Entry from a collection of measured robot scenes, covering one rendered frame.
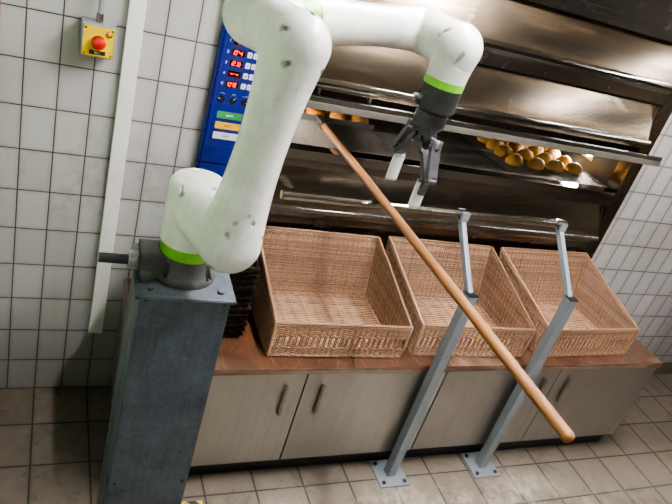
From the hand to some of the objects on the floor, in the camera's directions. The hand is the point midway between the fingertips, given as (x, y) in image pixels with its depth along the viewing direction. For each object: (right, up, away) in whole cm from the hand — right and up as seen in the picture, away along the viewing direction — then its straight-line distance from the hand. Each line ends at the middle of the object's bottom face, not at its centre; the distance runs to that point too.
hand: (402, 188), depth 157 cm
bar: (-4, -105, +124) cm, 163 cm away
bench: (+5, -95, +148) cm, 176 cm away
